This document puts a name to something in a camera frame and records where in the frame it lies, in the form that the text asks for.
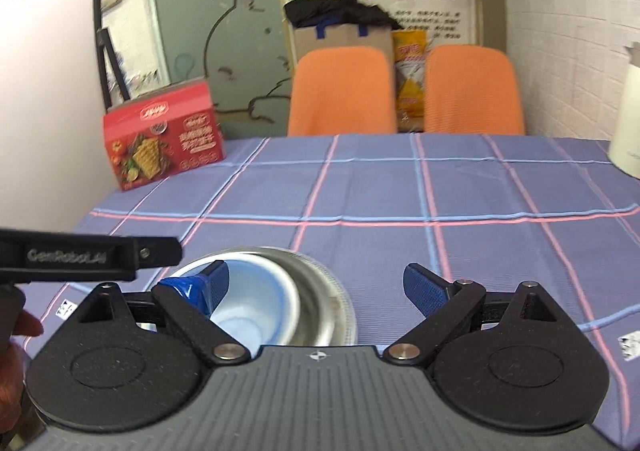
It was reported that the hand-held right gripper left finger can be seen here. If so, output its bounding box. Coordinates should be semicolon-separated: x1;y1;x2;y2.
75;260;252;365

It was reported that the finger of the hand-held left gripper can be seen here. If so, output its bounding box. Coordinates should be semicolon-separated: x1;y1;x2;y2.
135;237;182;268

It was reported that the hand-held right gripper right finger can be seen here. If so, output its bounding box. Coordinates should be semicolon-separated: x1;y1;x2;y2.
382;263;562;365

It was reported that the white ribbed bowl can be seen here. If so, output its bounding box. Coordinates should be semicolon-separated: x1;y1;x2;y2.
175;258;301;347

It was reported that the translucent blue plastic bowl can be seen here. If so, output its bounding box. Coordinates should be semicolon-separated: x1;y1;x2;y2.
200;263;302;347

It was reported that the stainless steel bowl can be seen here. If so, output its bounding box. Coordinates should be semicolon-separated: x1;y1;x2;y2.
172;246;357;348

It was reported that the person's left hand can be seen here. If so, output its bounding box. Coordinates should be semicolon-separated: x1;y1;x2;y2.
0;310;44;434

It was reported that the purple plaid tablecloth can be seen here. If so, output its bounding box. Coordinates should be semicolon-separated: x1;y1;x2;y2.
10;134;640;451

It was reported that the red cracker box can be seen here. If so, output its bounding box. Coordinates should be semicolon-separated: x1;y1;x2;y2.
103;78;227;192

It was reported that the black folding stand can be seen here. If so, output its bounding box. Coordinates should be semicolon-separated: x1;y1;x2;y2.
97;28;132;108

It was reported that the yellow printed bag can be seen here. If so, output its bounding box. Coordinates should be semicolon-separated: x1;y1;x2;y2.
391;29;429;133

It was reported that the orange mesh chair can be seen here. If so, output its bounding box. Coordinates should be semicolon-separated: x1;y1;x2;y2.
287;47;399;136
424;45;526;136

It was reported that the cat outline glass decal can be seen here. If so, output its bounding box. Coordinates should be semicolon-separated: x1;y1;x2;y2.
204;0;294;125

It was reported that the white thermos jug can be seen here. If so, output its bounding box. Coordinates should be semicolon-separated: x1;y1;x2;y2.
607;40;640;180

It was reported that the brown cardboard box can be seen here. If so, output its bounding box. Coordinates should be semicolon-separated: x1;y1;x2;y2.
292;22;394;63

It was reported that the black cloth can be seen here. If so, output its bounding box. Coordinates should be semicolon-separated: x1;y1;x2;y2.
283;0;404;30

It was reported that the wall poster with text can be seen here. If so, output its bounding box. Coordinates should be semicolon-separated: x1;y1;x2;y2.
277;0;475;48

